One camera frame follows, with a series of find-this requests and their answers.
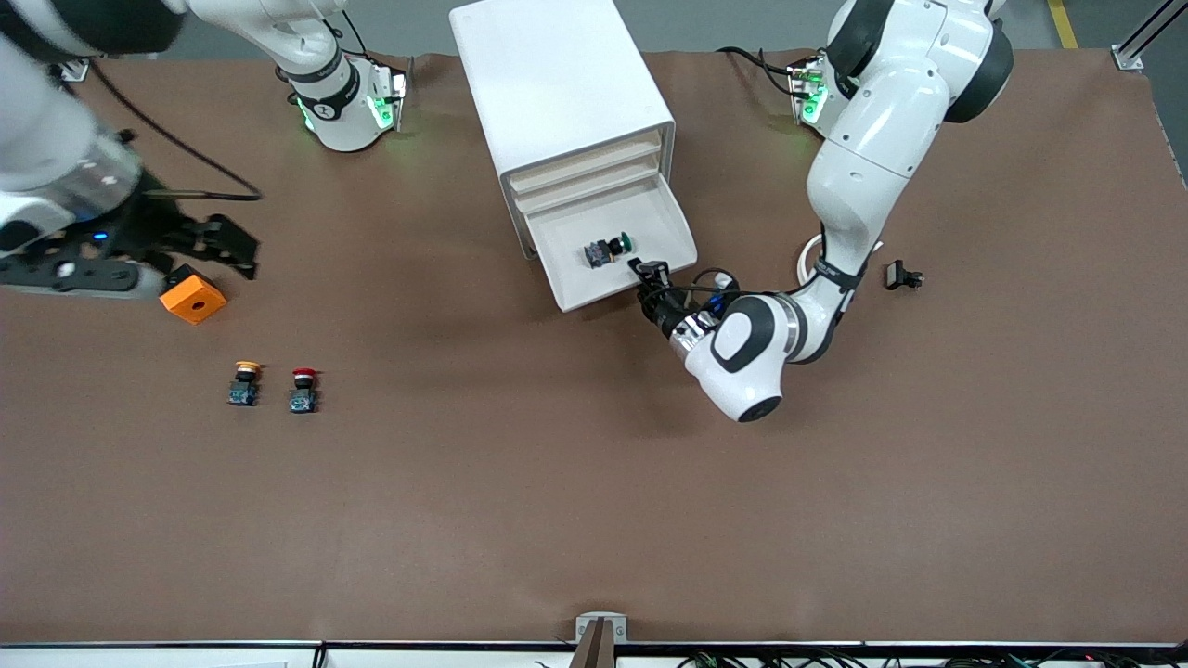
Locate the green push button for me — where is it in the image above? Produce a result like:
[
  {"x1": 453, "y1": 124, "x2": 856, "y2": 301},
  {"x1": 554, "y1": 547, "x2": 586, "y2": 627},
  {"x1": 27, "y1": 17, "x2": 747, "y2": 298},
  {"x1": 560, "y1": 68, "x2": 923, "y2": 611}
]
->
[{"x1": 584, "y1": 234, "x2": 634, "y2": 271}]

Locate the yellow push button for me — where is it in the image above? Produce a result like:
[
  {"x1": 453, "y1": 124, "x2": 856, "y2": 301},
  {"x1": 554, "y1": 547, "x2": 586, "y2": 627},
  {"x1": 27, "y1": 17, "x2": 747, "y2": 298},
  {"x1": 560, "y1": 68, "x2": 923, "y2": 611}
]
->
[{"x1": 227, "y1": 360, "x2": 266, "y2": 407}]

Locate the red push button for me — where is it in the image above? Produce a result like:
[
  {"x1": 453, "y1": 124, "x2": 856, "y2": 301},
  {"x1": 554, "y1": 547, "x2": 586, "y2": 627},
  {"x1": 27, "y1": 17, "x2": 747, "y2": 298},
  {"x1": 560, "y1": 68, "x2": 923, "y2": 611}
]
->
[{"x1": 288, "y1": 367, "x2": 322, "y2": 415}]

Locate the orange box with hole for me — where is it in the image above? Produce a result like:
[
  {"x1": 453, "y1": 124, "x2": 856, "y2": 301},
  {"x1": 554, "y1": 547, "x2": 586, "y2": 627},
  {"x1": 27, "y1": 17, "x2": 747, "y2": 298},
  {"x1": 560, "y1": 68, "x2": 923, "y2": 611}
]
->
[{"x1": 160, "y1": 264, "x2": 228, "y2": 326}]

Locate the brown paper table cover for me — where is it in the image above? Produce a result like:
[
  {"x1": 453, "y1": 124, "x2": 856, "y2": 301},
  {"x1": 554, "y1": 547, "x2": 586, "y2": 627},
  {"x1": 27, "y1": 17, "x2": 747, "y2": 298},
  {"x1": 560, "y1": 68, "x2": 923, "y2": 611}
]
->
[{"x1": 0, "y1": 48, "x2": 1188, "y2": 646}]

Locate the white curved plastic ring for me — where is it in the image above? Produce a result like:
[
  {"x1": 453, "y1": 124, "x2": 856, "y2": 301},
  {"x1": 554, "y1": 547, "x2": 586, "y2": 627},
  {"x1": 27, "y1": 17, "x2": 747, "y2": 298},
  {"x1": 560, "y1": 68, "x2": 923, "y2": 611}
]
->
[{"x1": 796, "y1": 232, "x2": 883, "y2": 290}]

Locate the black arm base cable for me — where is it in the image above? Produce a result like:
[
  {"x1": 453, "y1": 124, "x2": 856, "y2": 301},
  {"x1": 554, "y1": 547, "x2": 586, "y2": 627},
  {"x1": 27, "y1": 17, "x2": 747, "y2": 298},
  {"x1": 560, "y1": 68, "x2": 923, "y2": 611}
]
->
[{"x1": 717, "y1": 46, "x2": 801, "y2": 98}]

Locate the grey metal bracket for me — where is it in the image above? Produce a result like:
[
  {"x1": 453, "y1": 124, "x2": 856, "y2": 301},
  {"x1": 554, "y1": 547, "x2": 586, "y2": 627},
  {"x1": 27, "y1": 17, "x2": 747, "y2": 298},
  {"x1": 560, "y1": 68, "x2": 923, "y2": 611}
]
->
[{"x1": 575, "y1": 612, "x2": 628, "y2": 644}]

